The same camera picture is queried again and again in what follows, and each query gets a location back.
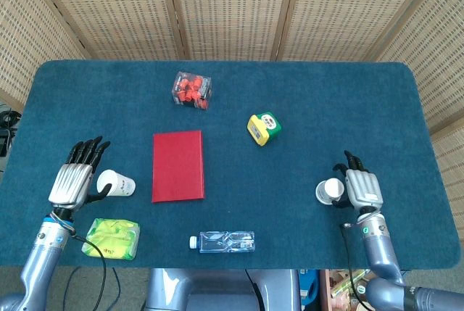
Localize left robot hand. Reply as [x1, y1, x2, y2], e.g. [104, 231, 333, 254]
[48, 136, 112, 211]

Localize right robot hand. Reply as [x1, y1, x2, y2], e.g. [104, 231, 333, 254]
[331, 150, 384, 214]

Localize stack of white paper cups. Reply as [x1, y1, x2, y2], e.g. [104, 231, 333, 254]
[315, 178, 345, 205]

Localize single white paper cup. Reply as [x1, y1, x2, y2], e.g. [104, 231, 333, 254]
[96, 169, 136, 198]

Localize blue felt table cover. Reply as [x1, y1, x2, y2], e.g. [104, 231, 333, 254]
[0, 59, 461, 270]

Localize green wet wipes pack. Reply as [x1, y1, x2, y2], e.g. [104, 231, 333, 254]
[80, 217, 141, 261]

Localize cardboard box of clutter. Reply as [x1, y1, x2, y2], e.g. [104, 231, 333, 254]
[320, 269, 374, 311]

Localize red folded cloth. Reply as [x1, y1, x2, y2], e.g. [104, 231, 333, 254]
[151, 130, 205, 204]

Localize blue plastic object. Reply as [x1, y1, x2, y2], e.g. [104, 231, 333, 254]
[299, 270, 320, 303]

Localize yellow and green container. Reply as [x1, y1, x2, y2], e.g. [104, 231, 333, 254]
[246, 109, 283, 147]

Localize clear plastic water bottle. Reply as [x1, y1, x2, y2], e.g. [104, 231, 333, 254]
[188, 231, 256, 254]

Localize clear box of red caps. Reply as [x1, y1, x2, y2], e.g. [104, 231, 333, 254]
[170, 70, 212, 111]

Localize grey robot torso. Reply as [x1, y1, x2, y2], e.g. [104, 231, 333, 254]
[144, 268, 302, 311]

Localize woven wooden folding screen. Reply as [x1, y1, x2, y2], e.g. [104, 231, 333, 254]
[0, 0, 464, 225]

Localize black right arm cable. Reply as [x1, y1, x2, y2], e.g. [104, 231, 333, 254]
[339, 223, 367, 311]

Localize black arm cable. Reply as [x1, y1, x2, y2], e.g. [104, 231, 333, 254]
[68, 233, 108, 311]
[339, 223, 367, 311]

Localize black electronics with cables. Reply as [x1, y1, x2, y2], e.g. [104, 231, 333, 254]
[0, 109, 22, 158]

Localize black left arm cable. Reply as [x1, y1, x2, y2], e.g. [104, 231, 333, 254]
[68, 233, 108, 311]

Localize black torso cable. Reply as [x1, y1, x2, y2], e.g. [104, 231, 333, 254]
[244, 269, 271, 311]

